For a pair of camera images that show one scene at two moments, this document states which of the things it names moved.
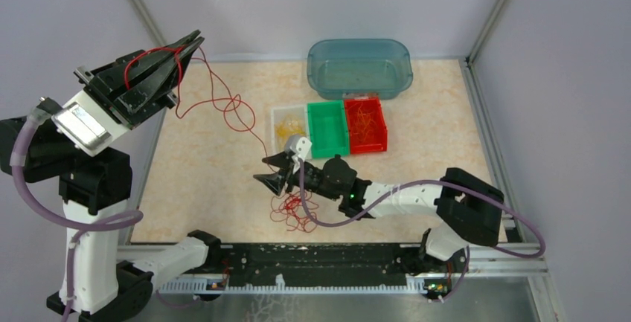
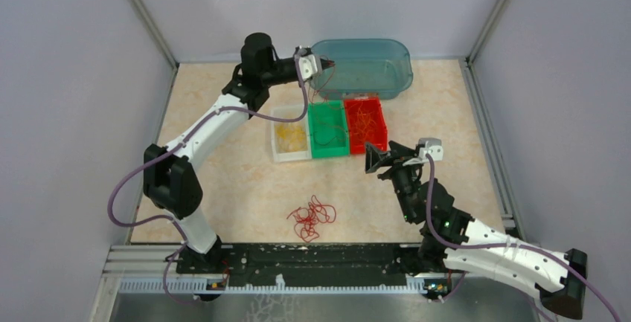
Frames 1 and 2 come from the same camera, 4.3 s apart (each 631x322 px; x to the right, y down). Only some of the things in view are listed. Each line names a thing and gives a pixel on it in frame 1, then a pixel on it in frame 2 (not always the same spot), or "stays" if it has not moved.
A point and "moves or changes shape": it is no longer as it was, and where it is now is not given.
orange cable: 363,125 stays
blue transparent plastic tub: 340,66 stays
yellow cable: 286,128 stays
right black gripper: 276,181 → 375,159
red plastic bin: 366,123 stays
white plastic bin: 286,121 stays
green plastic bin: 328,129 stays
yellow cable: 286,128 stays
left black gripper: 149,93 → 326,63
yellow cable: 288,127 stays
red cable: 226,114 → 315,91
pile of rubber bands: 289,207 moves or changes shape
